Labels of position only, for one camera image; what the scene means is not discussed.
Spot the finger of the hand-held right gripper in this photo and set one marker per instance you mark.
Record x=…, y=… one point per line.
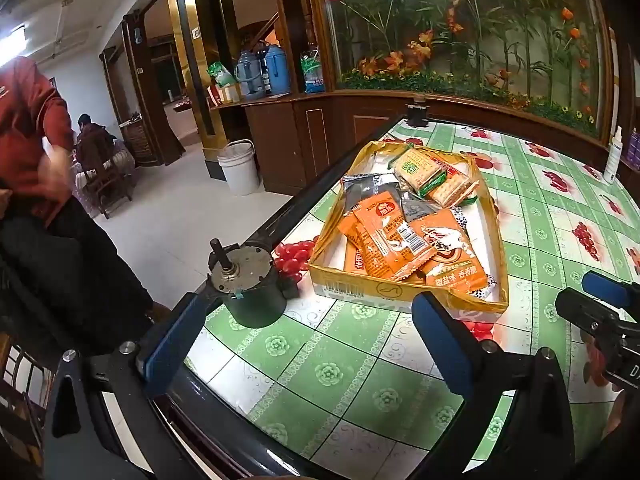
x=607, y=287
x=590, y=315

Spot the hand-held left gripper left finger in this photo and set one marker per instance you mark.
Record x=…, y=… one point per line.
x=170, y=345

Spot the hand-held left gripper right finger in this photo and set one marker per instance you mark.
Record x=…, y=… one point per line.
x=442, y=350

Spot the small blue white packet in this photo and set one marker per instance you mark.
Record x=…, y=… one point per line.
x=481, y=294

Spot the yellow cardboard box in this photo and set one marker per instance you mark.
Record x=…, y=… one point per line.
x=350, y=292

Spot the silver foil snack packet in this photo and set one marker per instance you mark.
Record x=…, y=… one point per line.
x=414, y=208
x=362, y=187

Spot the green label cracker packet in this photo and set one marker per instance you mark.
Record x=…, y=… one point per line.
x=417, y=167
x=452, y=190

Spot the orange snack packet bowl print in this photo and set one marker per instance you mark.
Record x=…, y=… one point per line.
x=447, y=260

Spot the grey geared motor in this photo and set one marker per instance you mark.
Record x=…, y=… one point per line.
x=250, y=285

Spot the flat orange snack packet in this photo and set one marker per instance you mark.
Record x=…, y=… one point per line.
x=400, y=250

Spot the white spray bottle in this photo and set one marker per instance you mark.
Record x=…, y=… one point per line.
x=612, y=157

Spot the small black-white patterned packet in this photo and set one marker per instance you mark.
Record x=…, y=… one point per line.
x=460, y=217

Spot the purple bottle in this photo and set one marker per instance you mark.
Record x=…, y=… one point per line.
x=635, y=146

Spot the wooden chair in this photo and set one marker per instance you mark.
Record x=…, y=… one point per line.
x=102, y=185

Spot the white plastic bucket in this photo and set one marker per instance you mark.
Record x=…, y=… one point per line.
x=239, y=170

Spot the wicker basket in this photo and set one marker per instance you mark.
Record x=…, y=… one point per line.
x=136, y=137

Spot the wooden cabinet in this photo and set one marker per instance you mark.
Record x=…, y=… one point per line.
x=320, y=130

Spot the red white carton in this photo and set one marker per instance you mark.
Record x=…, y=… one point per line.
x=224, y=95

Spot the green bag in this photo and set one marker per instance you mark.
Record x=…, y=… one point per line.
x=220, y=74

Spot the grey blue thermos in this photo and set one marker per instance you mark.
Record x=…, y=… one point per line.
x=247, y=74

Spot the artificial flower glass display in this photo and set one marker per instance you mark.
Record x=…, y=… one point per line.
x=450, y=35

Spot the golden pillar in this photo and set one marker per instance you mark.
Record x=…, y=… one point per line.
x=192, y=45

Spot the plastic water bottle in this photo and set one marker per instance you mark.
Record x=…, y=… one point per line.
x=312, y=71

